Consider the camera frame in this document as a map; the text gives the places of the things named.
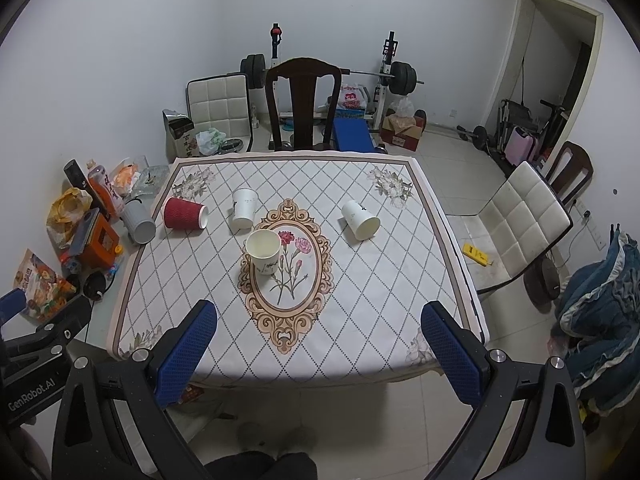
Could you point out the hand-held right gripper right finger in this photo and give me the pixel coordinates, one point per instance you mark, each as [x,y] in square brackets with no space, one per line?
[452,357]

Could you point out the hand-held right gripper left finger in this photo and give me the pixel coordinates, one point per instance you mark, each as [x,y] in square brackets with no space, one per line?
[186,355]

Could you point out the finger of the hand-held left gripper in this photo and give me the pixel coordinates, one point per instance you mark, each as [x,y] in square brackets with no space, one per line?
[10,305]
[60,324]

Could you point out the red ribbed paper cup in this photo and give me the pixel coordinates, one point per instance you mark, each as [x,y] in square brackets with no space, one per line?
[184,214]

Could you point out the white floral paper cup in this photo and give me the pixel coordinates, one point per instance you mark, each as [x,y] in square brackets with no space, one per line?
[262,254]

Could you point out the grey ribbed cup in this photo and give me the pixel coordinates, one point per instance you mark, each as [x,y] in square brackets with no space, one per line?
[138,222]

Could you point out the printed snack packet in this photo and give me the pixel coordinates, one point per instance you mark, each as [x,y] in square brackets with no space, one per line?
[41,287]

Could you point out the black round device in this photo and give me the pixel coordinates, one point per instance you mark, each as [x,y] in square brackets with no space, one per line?
[94,286]

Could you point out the orange box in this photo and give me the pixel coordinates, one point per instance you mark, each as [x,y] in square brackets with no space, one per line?
[98,242]

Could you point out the grey fuzzy slipper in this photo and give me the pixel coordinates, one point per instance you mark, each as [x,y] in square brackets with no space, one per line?
[298,437]
[251,435]

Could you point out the yellow plastic bag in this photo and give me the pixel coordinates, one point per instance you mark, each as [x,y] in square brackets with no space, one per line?
[66,215]

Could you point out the yellow tool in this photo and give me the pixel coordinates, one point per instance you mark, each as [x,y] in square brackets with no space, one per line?
[476,253]

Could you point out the floral printed tablecloth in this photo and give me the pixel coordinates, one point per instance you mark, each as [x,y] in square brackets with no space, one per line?
[360,290]

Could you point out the person's dark trouser legs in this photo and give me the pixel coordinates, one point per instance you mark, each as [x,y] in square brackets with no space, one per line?
[262,466]

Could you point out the red labelled bottle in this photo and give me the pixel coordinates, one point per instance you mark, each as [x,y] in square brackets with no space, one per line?
[106,191]

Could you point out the white padded chair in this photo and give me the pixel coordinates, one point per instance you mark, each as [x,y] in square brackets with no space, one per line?
[218,105]
[522,220]

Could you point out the orange snack bag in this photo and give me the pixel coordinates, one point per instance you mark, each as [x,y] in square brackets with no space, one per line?
[124,176]

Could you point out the blue quilted jacket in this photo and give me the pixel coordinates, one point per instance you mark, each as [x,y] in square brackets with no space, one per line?
[607,310]

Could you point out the clear glass tray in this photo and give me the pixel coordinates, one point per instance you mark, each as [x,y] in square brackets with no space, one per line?
[150,180]

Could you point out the round grey device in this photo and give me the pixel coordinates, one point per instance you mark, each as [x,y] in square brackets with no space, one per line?
[232,145]

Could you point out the white green plastic bag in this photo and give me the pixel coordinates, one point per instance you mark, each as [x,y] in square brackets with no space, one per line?
[210,140]

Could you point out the dark printed box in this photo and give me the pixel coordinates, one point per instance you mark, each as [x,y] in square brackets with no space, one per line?
[177,135]

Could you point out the black dumbbell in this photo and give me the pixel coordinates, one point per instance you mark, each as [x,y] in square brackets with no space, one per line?
[480,137]

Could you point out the pink suitcase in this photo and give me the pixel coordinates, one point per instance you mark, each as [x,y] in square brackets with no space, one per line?
[521,146]

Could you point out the dark wooden chair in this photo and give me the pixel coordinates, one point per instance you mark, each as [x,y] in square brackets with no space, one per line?
[575,162]
[301,105]

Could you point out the brown cardboard box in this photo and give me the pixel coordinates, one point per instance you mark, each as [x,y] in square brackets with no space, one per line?
[402,132]

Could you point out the blue bench pad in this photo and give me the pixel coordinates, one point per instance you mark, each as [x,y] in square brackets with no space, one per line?
[353,135]

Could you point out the black scooter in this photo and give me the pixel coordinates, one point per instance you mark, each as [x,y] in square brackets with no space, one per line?
[552,125]

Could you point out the clear plastic bag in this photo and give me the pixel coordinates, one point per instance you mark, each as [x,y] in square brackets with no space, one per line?
[403,107]

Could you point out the white weight bench rack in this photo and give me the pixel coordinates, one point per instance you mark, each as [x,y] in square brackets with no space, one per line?
[382,97]

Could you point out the red white plastic bag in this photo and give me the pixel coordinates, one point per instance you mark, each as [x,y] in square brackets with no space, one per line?
[351,97]

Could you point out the black barbell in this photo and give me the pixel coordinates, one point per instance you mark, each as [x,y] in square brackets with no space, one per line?
[403,78]

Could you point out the black folded frame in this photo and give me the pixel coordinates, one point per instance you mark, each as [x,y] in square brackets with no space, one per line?
[515,115]

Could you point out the white door frame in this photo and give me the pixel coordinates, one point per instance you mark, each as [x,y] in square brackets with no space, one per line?
[515,60]

